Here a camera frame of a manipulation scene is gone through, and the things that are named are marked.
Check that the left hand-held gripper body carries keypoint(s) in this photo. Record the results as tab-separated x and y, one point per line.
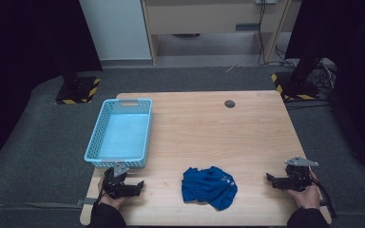
114	185

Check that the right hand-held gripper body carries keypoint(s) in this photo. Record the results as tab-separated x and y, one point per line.
297	177

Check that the light blue plastic basket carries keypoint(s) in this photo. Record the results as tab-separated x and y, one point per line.
123	136

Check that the blue t-shirt with white print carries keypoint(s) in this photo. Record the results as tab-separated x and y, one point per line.
207	186

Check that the person's left hand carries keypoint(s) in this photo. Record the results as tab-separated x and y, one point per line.
109	201

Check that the person's right hand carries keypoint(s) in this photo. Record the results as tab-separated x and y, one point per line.
307	198

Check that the grey round table grommet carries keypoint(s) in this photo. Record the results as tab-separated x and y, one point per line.
229	104

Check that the black stand with striped base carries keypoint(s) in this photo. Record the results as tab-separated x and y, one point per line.
77	90
297	87

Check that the small pale floor scrap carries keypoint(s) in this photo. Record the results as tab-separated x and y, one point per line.
231	68

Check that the black curtain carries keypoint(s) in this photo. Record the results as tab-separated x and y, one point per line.
22	47
351	47

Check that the white cabinet panel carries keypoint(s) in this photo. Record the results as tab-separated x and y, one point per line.
117	28

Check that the beige wooden desk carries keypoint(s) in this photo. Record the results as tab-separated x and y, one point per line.
199	17

